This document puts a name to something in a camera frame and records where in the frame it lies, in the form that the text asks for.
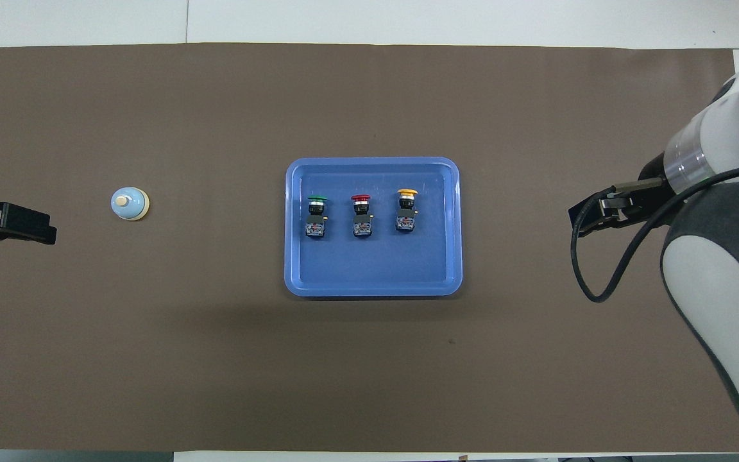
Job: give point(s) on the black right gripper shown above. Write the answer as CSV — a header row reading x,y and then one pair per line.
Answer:
x,y
645,208

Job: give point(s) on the brown table mat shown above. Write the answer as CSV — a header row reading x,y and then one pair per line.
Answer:
x,y
151,359

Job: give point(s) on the red mushroom push button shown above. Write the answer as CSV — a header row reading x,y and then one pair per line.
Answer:
x,y
362,221

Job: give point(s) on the green mushroom push button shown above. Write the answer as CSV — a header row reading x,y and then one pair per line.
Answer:
x,y
316,223

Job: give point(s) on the blue plastic tray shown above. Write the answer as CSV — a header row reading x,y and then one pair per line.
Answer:
x,y
373,269

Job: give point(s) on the yellow mushroom push button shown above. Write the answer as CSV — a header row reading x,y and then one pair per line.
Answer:
x,y
406,215

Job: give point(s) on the light blue desk bell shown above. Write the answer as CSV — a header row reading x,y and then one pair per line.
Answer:
x,y
129,204

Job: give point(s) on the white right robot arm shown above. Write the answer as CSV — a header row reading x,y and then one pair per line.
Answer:
x,y
729,128

